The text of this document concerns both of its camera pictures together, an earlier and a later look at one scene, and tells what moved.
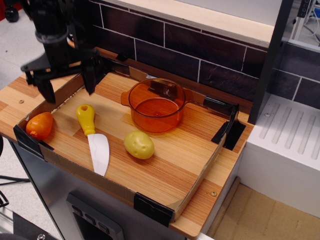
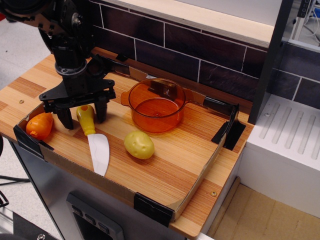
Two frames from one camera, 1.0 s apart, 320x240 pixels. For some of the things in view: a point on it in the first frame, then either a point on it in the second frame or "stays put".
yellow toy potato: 139,144 stays put
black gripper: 61,58 to 76,87
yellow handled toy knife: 98,143 stays put
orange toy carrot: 39,125 stays put
